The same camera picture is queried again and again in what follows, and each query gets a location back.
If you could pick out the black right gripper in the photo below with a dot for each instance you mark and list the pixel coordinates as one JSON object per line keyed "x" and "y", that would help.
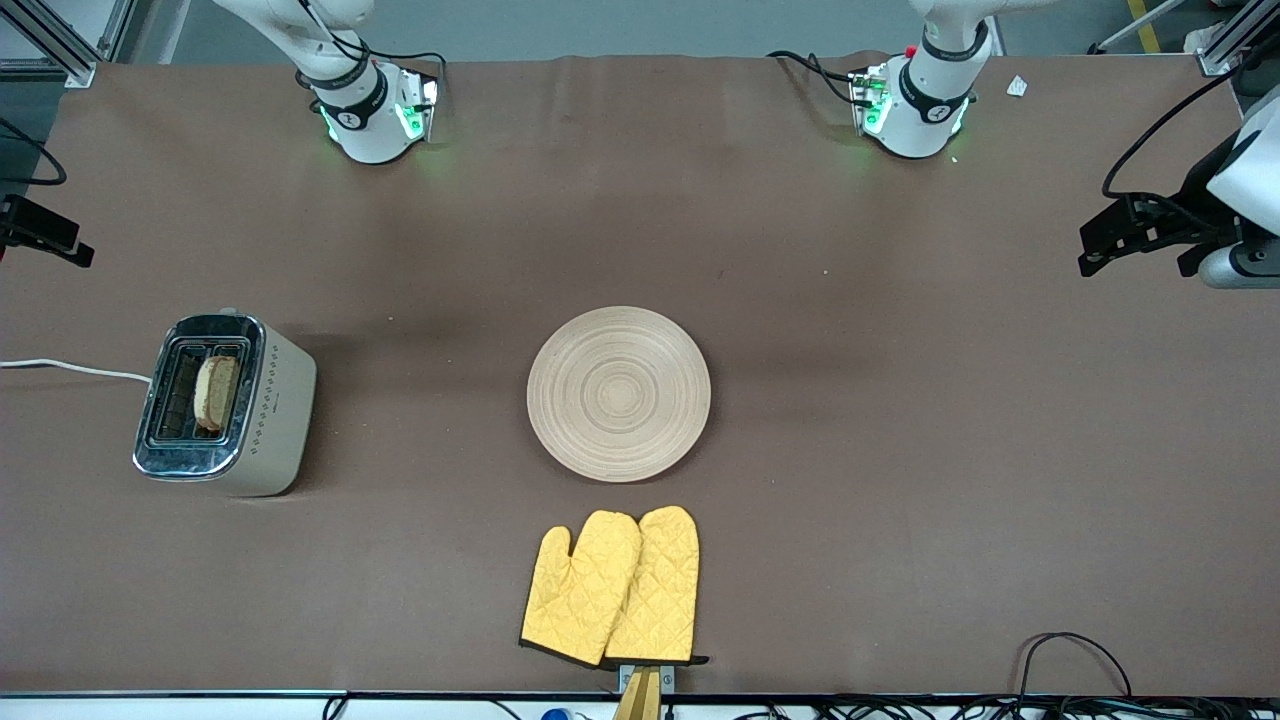
{"x": 30, "y": 226}

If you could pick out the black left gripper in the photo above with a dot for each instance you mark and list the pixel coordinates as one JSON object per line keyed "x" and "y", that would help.
{"x": 1193, "y": 196}

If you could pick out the brown bread toast slice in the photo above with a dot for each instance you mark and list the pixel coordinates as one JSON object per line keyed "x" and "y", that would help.
{"x": 216, "y": 392}

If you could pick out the round light wooden plate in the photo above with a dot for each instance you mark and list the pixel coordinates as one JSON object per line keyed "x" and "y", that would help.
{"x": 619, "y": 394}

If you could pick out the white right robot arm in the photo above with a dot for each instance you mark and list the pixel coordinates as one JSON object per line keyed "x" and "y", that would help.
{"x": 365, "y": 125}

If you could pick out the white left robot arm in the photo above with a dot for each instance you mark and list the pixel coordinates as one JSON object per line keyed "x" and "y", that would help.
{"x": 920, "y": 120}

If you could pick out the small white paper scrap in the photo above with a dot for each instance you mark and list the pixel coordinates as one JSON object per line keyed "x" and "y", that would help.
{"x": 1017, "y": 86}

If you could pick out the beige chrome two-slot toaster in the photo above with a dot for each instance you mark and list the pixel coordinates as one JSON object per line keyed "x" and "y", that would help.
{"x": 275, "y": 420}

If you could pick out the brown table cover sheet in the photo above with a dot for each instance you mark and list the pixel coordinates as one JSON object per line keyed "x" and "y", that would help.
{"x": 900, "y": 400}

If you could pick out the yellow quilted oven mitt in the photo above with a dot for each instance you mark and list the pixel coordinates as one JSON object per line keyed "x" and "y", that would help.
{"x": 580, "y": 590}
{"x": 660, "y": 590}

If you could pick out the aluminium frame profile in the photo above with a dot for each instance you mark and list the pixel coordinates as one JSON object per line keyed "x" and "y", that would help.
{"x": 60, "y": 50}
{"x": 1235, "y": 40}

